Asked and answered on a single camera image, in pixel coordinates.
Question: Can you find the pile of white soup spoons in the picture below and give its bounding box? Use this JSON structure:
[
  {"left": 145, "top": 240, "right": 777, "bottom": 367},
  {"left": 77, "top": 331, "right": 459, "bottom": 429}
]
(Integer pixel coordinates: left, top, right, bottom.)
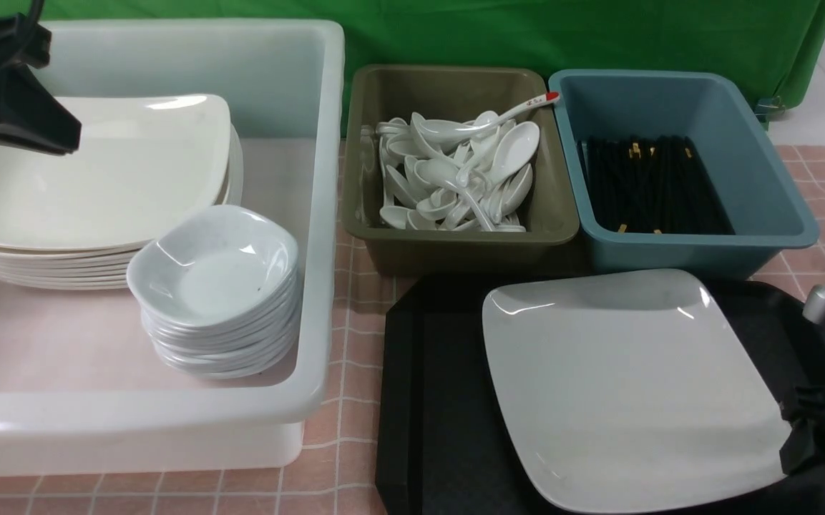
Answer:
[{"left": 360, "top": 118, "right": 541, "bottom": 232}]

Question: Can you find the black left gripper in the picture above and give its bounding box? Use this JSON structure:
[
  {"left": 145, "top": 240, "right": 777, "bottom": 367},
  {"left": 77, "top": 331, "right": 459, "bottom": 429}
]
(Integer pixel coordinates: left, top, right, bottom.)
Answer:
[{"left": 0, "top": 64, "right": 82, "bottom": 156}]

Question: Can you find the stack of small white bowls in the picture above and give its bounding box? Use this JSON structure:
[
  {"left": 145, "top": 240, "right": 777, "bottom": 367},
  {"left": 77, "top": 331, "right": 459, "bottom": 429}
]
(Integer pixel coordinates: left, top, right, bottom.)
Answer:
[{"left": 140, "top": 293, "right": 302, "bottom": 379}]

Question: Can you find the white square rice plate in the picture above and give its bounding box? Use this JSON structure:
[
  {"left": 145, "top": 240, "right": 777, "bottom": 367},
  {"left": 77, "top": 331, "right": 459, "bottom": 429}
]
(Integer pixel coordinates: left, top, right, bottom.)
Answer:
[{"left": 482, "top": 268, "right": 791, "bottom": 514}]

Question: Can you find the white ceramic soup spoon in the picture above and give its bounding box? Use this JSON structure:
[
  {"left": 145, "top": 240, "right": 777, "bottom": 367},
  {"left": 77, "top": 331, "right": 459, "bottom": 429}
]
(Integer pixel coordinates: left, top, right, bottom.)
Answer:
[{"left": 410, "top": 92, "right": 560, "bottom": 144}]

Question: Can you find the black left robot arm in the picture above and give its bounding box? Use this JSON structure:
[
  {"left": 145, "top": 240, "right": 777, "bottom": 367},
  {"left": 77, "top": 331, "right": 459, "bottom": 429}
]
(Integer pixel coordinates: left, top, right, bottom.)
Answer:
[{"left": 0, "top": 1, "right": 82, "bottom": 156}]

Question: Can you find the teal blue chopstick bin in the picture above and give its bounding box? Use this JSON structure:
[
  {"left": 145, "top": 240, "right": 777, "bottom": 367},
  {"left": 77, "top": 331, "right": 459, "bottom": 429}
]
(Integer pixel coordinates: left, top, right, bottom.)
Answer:
[{"left": 547, "top": 69, "right": 820, "bottom": 278}]

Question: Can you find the pink checkered tablecloth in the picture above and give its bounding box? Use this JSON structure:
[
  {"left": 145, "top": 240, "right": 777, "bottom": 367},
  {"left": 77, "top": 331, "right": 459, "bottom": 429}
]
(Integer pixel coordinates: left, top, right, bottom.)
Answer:
[{"left": 0, "top": 144, "right": 825, "bottom": 514}]

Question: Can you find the green backdrop cloth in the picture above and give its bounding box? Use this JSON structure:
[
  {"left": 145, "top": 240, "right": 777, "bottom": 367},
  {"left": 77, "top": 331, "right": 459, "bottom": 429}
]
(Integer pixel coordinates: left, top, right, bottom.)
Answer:
[{"left": 0, "top": 0, "right": 825, "bottom": 138}]

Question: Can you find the pile of black chopsticks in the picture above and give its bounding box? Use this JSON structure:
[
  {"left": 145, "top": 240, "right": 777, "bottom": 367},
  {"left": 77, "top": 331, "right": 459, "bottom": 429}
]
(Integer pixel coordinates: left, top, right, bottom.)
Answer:
[{"left": 576, "top": 136, "right": 736, "bottom": 235}]

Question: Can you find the stack of white square plates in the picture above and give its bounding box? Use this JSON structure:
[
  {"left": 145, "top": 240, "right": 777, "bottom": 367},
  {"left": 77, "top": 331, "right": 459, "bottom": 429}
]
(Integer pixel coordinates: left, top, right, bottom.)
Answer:
[{"left": 0, "top": 94, "right": 233, "bottom": 290}]

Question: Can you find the large white plastic tub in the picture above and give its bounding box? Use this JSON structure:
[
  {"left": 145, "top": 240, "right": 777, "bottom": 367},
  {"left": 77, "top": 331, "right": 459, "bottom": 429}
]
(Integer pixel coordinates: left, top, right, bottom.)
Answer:
[{"left": 0, "top": 19, "right": 344, "bottom": 476}]

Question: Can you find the small white bowl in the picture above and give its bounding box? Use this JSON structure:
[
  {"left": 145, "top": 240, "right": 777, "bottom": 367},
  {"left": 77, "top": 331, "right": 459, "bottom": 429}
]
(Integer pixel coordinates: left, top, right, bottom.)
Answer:
[{"left": 125, "top": 205, "right": 300, "bottom": 327}]

